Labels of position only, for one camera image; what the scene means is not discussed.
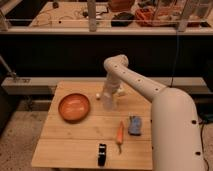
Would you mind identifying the orange tool case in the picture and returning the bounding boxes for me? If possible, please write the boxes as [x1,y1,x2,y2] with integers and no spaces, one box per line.
[135,8,173,27]

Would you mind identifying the black floor cable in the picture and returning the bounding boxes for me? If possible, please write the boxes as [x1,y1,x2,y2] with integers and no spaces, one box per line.
[198,113,213,171]

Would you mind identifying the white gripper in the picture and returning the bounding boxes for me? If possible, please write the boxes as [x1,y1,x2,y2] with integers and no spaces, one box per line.
[102,77,126,98]

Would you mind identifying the orange carrot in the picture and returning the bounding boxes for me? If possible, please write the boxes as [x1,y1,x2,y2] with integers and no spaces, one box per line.
[116,121,124,154]

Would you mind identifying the wooden board table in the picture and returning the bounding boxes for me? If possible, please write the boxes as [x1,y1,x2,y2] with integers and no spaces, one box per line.
[32,81,153,171]

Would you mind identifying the black bowl on bench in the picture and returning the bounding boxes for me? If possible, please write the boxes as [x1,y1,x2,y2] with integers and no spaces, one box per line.
[111,12,134,27]

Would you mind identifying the blue sponge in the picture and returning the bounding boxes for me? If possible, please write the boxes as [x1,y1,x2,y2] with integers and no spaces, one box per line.
[128,116,142,136]

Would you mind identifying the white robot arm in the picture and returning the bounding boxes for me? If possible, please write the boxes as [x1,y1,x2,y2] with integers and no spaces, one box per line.
[101,55,205,171]

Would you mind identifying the orange bowl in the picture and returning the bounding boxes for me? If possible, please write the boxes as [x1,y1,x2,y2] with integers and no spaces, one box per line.
[58,93,90,122]

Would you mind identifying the black eraser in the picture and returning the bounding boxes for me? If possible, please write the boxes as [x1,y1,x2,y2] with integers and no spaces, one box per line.
[98,143,107,166]

